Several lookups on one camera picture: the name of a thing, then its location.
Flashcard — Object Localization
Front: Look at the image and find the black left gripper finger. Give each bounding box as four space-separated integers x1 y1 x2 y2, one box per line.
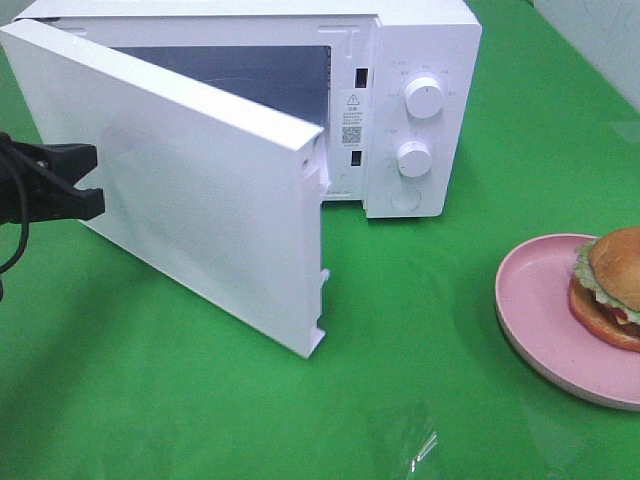
11 142 98 187
1 170 105 224

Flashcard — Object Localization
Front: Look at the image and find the white microwave door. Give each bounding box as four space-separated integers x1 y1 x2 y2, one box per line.
1 20 329 357

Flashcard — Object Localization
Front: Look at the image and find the pink plate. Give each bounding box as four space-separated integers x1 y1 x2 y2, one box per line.
495 233 639 412

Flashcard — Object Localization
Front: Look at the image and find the burger with lettuce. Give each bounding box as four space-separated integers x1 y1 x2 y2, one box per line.
568 226 639 352

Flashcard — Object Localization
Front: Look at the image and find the white warning label sticker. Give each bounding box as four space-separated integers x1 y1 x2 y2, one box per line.
338 89 366 147

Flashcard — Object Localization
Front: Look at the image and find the white microwave oven body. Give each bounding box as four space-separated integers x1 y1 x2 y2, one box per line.
8 1 482 218

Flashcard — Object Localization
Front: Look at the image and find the white upper power knob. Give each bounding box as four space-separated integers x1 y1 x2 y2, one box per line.
404 74 445 120

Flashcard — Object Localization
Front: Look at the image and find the clear tape patch on cloth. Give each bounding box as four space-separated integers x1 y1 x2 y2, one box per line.
365 402 447 479

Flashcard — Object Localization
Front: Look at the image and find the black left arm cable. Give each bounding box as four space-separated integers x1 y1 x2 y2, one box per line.
0 132 31 301

